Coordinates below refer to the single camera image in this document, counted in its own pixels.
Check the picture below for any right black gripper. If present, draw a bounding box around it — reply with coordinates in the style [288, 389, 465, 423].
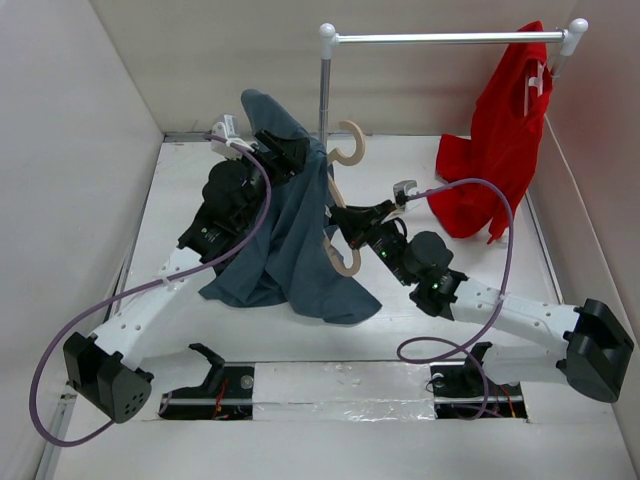
[331, 199, 414, 287]

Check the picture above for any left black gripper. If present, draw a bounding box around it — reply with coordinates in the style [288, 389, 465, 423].
[226, 131, 306, 231]

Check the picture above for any beige wooden hanger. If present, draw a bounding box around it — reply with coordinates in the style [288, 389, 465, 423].
[322, 120, 367, 277]

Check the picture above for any blue grey t shirt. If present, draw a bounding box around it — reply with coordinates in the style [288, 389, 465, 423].
[198, 88, 383, 326]

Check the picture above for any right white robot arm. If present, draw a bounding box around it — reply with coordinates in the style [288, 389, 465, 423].
[330, 201, 634, 403]

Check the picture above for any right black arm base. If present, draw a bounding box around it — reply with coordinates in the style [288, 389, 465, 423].
[426, 358, 528, 420]

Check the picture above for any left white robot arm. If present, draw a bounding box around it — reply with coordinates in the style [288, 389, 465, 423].
[63, 130, 310, 424]

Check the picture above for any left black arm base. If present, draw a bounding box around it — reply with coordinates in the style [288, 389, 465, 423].
[158, 343, 255, 421]

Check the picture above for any red t shirt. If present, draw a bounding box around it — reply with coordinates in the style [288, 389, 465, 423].
[428, 43, 547, 241]

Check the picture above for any white hanger under red shirt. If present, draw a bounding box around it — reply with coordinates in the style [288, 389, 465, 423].
[516, 59, 553, 118]

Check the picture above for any white clothes rack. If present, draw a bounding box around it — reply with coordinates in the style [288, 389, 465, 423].
[318, 18, 589, 146]

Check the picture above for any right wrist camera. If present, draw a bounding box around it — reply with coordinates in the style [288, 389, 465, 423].
[393, 180, 417, 210]

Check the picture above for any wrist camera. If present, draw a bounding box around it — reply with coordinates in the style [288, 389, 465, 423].
[210, 114, 243, 158]
[393, 180, 417, 210]

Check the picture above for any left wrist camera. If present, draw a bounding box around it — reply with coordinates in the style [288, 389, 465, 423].
[210, 114, 243, 158]

